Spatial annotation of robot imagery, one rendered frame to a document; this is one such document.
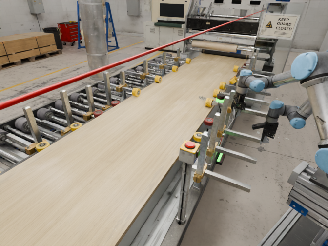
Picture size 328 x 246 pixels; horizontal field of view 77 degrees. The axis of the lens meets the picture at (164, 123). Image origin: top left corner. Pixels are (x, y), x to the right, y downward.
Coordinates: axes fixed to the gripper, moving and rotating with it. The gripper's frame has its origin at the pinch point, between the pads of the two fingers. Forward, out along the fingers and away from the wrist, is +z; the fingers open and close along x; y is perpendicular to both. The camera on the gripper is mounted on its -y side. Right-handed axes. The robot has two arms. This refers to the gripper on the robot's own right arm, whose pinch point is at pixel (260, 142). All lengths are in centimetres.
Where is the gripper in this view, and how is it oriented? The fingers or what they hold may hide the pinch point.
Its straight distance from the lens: 175.1
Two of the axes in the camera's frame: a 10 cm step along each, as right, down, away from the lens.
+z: -0.3, 8.5, 5.2
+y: 8.9, 2.6, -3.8
